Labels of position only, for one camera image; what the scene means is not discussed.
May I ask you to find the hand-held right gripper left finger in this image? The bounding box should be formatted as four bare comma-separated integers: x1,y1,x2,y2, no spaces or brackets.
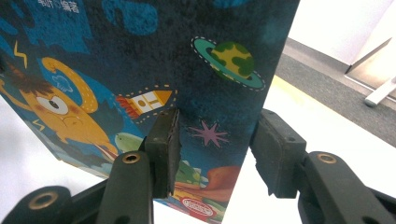
144,106,183,200

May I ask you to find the dark blue cartoon picture book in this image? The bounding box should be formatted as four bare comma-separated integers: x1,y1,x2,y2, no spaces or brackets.
0,0,302,224

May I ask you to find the white stand foot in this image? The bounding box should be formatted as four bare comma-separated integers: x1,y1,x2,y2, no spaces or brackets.
363,77,396,108

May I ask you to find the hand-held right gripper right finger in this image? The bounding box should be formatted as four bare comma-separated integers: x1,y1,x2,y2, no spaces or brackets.
249,108,308,199

